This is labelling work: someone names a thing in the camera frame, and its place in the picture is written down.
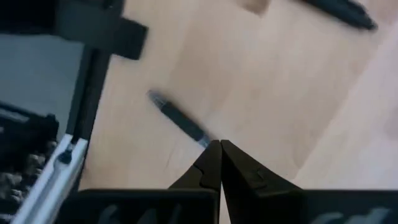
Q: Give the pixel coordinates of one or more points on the black pen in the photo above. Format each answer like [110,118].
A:
[182,119]
[345,12]

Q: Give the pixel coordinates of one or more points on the silver aluminium rail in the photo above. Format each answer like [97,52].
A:
[53,186]

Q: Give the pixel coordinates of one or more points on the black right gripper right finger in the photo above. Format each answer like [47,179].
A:
[245,174]

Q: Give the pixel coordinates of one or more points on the black aluminium table frame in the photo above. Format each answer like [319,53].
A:
[93,93]

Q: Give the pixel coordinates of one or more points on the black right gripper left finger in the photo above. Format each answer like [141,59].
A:
[208,174]

